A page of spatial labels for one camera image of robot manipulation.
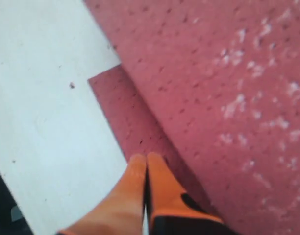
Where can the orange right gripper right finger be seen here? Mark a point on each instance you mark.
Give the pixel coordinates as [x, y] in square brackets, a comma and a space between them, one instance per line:
[171, 211]

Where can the red brick back left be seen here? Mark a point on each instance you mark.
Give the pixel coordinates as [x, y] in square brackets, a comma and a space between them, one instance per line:
[137, 131]

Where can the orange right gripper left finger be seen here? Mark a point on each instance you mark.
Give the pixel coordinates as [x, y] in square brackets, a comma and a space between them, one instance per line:
[121, 212]

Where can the red brick angled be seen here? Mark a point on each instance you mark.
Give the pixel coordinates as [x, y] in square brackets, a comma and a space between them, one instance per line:
[222, 77]

